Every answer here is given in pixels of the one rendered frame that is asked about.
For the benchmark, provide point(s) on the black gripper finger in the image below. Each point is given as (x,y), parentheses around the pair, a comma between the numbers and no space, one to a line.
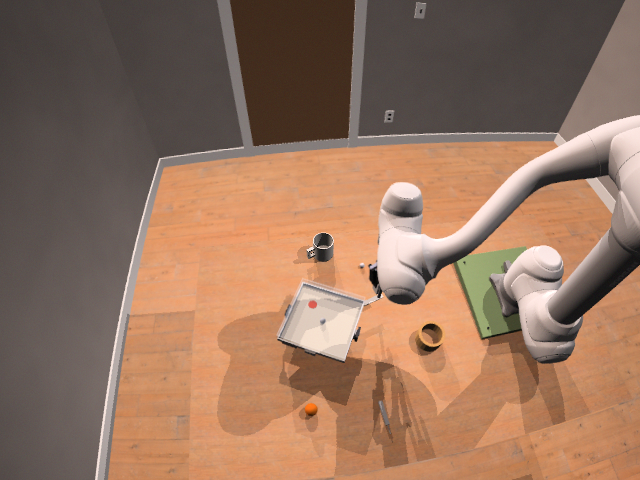
(374,277)

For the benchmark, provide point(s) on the dark grey mug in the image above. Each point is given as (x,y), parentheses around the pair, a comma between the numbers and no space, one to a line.
(323,247)

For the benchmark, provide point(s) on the orange ball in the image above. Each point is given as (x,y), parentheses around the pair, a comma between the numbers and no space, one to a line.
(311,409)

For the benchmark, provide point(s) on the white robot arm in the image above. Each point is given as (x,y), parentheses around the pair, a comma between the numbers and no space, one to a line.
(406,262)

